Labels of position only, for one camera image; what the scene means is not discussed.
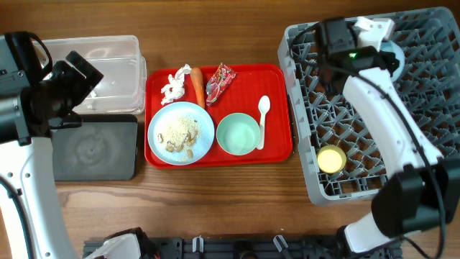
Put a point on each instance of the red serving tray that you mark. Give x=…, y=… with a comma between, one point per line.
x=251, y=83

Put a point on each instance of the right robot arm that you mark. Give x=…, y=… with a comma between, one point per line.
x=422, y=189

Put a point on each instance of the black tray bin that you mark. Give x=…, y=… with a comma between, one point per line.
x=103, y=148

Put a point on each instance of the orange carrot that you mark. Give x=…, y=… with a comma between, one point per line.
x=197, y=81

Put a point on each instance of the white plastic spoon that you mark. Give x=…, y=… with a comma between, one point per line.
x=264, y=107

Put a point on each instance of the crumpled white tissue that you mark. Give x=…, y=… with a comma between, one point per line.
x=174, y=90

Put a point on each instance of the green bowl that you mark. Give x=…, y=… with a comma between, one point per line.
x=238, y=134

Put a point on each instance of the light blue bowl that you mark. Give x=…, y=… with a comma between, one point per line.
x=394, y=57

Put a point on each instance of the clear plastic bin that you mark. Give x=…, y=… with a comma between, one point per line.
x=124, y=70

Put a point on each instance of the food scraps on plate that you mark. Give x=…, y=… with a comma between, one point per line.
x=180, y=136

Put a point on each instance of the red snack wrapper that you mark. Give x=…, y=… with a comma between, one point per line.
x=219, y=81

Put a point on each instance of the grey dishwasher rack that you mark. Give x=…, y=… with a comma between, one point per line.
x=428, y=86

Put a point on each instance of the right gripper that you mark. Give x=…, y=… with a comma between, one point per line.
x=389, y=59

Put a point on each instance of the yellow cup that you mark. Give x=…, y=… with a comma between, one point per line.
x=331, y=159

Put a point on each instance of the light blue plate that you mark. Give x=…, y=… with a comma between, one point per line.
x=170, y=113

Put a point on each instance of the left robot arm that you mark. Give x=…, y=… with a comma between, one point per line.
x=35, y=99

